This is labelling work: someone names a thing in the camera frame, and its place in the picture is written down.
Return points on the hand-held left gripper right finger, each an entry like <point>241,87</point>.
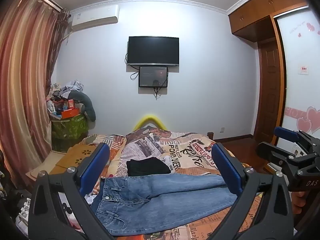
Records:
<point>226,170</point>

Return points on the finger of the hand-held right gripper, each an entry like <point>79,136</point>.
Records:
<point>272,152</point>
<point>285,133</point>

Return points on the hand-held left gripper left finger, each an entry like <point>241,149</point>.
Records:
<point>96,165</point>

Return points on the blue denim pants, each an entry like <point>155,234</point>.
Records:
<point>150,200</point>

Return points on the person's right hand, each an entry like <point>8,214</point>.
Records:
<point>298,202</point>

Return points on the brown cardboard sheet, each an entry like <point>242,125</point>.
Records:
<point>80,155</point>

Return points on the brown wooden door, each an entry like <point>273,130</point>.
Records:
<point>268,92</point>

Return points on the green storage box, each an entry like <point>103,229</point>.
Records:
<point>70,130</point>

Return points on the beige board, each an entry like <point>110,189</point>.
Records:
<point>47,165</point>

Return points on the printed blanket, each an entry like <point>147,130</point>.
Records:
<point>180,150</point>

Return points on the black folded cloth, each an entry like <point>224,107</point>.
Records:
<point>147,167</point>

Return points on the orange box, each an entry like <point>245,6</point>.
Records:
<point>71,113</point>

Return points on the pile of clothes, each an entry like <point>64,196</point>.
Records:
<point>67,87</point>

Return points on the small black monitor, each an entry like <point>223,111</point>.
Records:
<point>153,77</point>

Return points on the striped pink curtain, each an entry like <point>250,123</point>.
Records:
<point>22,80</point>

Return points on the wooden overhead cabinet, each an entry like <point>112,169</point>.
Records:
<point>252,15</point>

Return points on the white air conditioner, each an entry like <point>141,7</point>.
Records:
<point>95,17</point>

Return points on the small wall sticker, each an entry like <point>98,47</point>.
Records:
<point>304,70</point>

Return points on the yellow curved bed rail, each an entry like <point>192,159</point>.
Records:
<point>149,117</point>

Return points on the black wall television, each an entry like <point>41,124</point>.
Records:
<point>153,50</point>

